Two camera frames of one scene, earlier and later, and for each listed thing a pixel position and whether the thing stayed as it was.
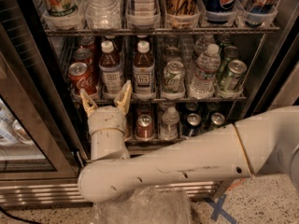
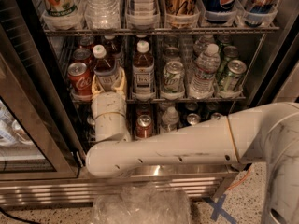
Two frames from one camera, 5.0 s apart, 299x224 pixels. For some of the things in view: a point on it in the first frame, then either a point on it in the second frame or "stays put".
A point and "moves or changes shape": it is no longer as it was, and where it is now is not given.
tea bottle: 110,70 moves or changes shape
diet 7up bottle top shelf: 60,0 stays put
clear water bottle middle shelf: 206,69 stays put
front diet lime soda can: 174,77 stays put
